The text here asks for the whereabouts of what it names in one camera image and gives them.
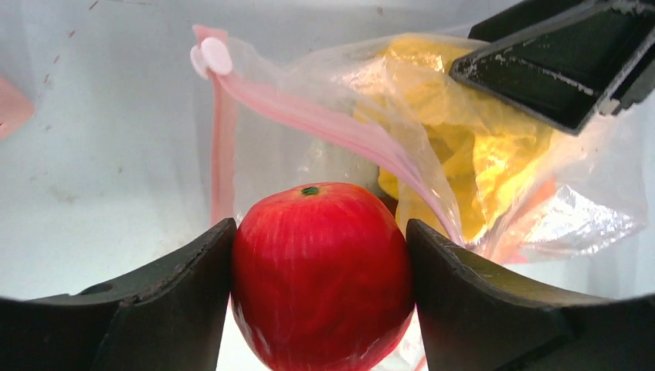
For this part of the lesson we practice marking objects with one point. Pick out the fake red orange peach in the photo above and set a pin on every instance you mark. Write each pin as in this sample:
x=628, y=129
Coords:
x=321, y=279

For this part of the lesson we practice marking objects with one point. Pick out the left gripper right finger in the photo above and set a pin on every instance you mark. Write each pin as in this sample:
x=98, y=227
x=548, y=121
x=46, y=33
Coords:
x=477, y=315

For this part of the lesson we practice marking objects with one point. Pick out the clear zip top bag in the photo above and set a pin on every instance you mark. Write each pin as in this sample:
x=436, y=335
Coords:
x=279, y=127

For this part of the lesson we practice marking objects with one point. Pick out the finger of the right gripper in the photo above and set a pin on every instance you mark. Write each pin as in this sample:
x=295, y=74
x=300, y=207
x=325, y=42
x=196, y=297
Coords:
x=634, y=87
x=558, y=71

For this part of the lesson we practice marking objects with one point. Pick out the pink plastic basket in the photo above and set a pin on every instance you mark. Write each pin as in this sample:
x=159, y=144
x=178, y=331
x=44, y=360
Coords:
x=16, y=109

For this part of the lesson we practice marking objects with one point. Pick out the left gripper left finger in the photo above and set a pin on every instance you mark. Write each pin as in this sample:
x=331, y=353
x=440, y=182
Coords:
x=166, y=315

